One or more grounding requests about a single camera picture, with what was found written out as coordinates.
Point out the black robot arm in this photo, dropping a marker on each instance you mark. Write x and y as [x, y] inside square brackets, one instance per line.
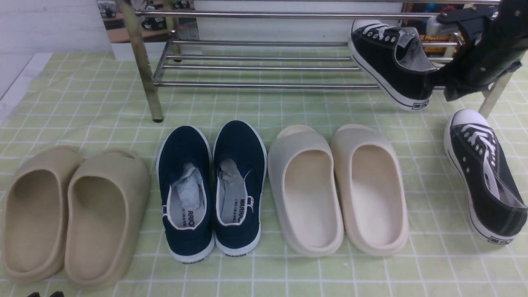
[494, 41]

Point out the cream foam slide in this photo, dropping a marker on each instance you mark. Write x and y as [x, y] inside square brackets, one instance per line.
[370, 183]
[301, 176]

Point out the navy right slip-on shoe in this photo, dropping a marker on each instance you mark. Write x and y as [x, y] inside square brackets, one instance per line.
[239, 158]

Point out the navy slip-on shoe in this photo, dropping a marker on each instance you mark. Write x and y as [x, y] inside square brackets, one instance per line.
[239, 158]
[183, 172]

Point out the cream right foam slide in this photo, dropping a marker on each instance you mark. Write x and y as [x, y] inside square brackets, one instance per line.
[370, 183]

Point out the photo box behind rack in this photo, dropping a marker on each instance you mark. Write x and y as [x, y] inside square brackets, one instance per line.
[154, 30]

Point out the tan right foam slide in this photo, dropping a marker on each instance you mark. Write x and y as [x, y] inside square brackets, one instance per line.
[107, 198]

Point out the cream left foam slide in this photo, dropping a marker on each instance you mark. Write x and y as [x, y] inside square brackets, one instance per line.
[301, 176]

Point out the black image processing book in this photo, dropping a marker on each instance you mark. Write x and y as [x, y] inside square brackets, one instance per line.
[421, 24]

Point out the black canvas sneaker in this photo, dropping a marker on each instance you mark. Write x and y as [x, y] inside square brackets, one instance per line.
[496, 209]
[395, 58]

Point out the tan foam slide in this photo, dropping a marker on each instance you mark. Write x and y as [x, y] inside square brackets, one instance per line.
[107, 198]
[36, 215]

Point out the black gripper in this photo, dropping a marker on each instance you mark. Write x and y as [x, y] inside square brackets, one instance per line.
[491, 48]

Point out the tan left foam slide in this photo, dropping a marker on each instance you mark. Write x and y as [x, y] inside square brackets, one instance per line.
[36, 215]

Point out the green checkered tablecloth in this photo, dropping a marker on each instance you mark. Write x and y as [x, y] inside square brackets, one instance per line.
[94, 102]

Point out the steel shoe rack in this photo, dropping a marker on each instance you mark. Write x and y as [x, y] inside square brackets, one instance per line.
[151, 69]

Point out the navy left slip-on shoe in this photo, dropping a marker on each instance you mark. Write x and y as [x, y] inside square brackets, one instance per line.
[183, 172]

